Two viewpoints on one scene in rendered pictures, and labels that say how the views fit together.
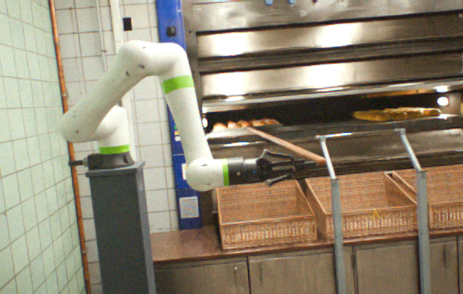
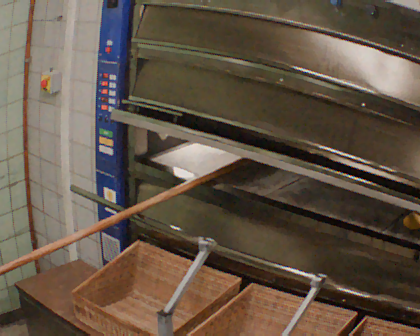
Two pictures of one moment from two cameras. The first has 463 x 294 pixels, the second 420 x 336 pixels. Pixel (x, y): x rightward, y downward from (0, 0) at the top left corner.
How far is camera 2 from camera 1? 2.64 m
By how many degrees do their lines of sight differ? 44
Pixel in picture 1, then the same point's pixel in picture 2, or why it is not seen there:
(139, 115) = (75, 100)
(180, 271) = (41, 313)
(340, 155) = (310, 268)
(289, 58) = (257, 71)
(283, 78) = (246, 100)
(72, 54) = (40, 16)
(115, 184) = not seen: outside the picture
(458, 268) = not seen: outside the picture
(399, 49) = (417, 120)
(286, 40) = (253, 41)
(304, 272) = not seen: outside the picture
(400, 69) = (415, 157)
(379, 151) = (363, 281)
